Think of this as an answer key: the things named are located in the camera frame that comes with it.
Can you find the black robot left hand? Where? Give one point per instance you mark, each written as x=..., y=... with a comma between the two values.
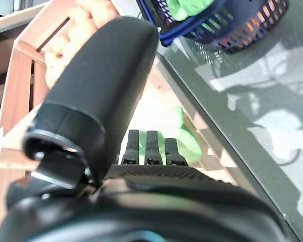
x=103, y=75

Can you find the wooden slat crate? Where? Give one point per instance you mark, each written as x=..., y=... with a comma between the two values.
x=17, y=83
x=166, y=85

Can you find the wooden display rack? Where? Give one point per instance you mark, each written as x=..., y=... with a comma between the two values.
x=15, y=22

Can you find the brown potato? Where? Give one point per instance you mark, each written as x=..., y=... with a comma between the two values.
x=101, y=10
x=56, y=68
x=78, y=32

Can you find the blue plastic shopping basket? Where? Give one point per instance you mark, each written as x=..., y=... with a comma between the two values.
x=168, y=37

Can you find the green white napa cabbage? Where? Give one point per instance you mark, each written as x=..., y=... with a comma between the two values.
x=189, y=148
x=187, y=10

